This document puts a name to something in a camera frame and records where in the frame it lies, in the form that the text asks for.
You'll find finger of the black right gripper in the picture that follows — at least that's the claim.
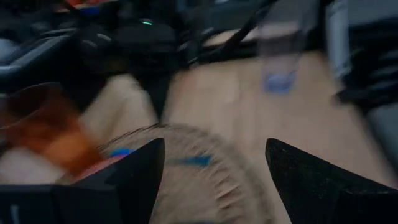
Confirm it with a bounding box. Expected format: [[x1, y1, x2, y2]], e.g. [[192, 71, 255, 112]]
[[136, 73, 177, 123]]

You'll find clear plastic cup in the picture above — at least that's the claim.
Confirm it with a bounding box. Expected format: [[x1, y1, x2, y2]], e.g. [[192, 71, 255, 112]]
[[257, 21, 303, 96]]

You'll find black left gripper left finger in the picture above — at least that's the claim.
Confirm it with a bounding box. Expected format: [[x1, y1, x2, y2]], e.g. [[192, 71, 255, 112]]
[[0, 138, 166, 224]]

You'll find round woven straw placemat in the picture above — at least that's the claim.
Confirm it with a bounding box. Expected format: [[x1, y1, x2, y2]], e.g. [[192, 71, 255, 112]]
[[101, 123, 276, 224]]

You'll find black cable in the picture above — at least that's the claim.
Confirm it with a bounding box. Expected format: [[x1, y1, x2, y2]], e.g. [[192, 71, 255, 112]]
[[189, 0, 277, 65]]

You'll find red faceted plastic cup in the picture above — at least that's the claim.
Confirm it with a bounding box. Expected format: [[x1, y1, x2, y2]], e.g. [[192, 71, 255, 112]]
[[0, 82, 105, 184]]

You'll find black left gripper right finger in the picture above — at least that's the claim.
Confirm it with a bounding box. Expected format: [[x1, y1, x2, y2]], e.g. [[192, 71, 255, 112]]
[[265, 138, 398, 224]]

